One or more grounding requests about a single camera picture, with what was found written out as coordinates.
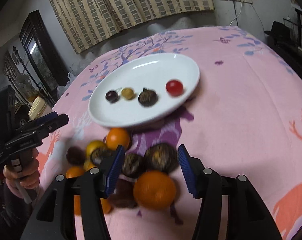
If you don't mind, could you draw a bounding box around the large dark plum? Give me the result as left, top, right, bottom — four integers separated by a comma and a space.
66, 146, 86, 166

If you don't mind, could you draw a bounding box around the dark cherry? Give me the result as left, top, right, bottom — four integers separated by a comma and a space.
105, 90, 120, 103

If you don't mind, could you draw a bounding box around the large front tangerine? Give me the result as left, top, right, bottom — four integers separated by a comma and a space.
133, 170, 177, 210

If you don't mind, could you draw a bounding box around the small dark mangosteen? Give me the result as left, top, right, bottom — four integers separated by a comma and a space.
138, 88, 158, 107

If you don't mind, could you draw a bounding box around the red cherry tomato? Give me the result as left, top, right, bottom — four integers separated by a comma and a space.
166, 80, 184, 96

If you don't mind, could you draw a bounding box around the left hand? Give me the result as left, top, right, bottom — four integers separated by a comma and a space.
3, 148, 40, 198

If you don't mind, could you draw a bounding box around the cream lidded drink cup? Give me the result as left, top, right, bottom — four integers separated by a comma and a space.
28, 96, 52, 120

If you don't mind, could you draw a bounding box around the yellow orange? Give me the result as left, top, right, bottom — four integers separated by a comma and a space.
86, 140, 107, 159

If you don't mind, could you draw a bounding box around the middle small orange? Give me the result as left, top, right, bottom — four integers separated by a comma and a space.
65, 166, 85, 178

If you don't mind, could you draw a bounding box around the right orange tangerine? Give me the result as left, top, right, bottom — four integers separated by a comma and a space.
105, 128, 131, 150

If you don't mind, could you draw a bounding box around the dark framed picture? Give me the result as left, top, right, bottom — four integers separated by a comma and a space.
19, 10, 69, 90

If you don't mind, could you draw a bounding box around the dark passion fruit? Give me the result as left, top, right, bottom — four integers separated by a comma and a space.
122, 153, 147, 179

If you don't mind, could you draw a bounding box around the pink deer tablecloth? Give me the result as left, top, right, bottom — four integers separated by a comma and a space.
39, 27, 302, 239

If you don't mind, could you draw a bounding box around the large mangosteen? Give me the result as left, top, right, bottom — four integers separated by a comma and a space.
144, 142, 179, 174

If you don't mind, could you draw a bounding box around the white oval plate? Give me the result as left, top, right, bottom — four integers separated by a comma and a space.
88, 53, 200, 128

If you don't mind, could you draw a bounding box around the striped beige curtain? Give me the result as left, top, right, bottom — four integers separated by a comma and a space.
49, 0, 214, 54

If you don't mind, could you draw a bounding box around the black hat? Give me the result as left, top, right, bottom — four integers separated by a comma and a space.
264, 21, 295, 46

